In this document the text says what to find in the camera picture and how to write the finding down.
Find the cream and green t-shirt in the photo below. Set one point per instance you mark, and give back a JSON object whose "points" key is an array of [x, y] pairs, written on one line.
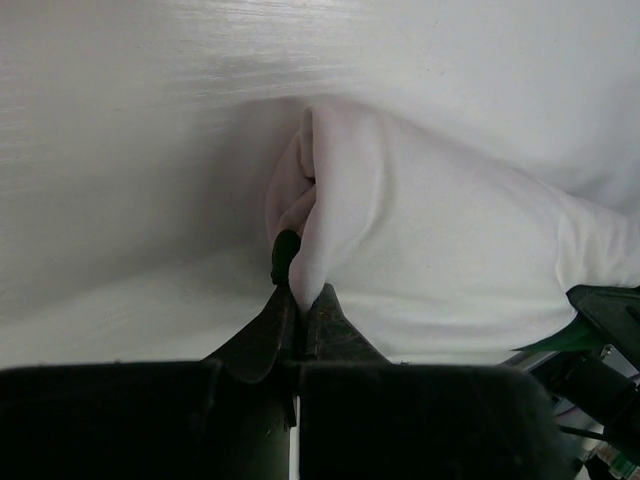
{"points": [[438, 255]]}

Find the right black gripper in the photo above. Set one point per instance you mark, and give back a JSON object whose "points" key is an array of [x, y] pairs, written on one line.
{"points": [[604, 394]]}

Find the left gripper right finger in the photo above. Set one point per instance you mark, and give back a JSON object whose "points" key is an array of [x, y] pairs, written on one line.
{"points": [[331, 337]]}

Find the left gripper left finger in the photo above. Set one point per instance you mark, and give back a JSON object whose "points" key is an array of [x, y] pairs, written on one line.
{"points": [[251, 353]]}

